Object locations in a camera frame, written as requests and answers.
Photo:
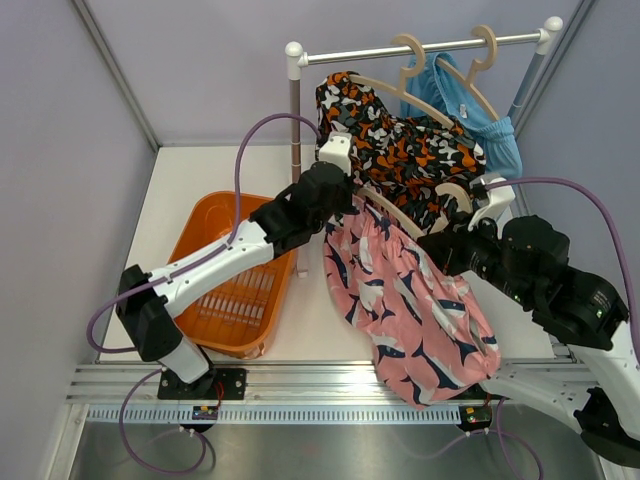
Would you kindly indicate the blue shorts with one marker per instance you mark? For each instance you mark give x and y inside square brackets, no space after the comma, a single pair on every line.
[437,87]

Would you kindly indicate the orange camouflage shorts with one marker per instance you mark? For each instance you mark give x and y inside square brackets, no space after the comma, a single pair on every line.
[390,151]

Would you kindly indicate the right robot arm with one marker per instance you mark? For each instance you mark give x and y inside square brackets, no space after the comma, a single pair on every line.
[527,260]

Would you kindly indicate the pink shark print shorts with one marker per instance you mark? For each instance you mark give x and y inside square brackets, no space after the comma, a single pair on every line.
[430,340]

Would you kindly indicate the aluminium front rail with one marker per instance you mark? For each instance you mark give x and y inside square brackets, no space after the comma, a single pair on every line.
[280,383]

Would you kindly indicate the white slotted cable duct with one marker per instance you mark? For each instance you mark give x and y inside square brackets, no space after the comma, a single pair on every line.
[291,415]

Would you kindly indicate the orange plastic basket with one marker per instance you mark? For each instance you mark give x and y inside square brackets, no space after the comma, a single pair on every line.
[240,317]

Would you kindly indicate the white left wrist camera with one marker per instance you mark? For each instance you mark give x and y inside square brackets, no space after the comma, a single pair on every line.
[336,150]

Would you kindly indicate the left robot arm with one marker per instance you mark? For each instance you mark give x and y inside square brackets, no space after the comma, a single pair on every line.
[148,303]

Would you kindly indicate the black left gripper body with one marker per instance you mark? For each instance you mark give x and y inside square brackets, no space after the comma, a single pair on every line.
[341,203]

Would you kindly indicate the wooden hanger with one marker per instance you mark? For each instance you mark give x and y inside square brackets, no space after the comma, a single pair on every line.
[420,210]
[467,80]
[405,73]

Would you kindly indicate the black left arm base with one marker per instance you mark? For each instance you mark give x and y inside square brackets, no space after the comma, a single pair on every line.
[224,383]

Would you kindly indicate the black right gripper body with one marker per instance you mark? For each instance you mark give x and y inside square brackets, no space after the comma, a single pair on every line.
[475,250]

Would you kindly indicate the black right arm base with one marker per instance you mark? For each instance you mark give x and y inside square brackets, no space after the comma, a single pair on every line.
[477,393]

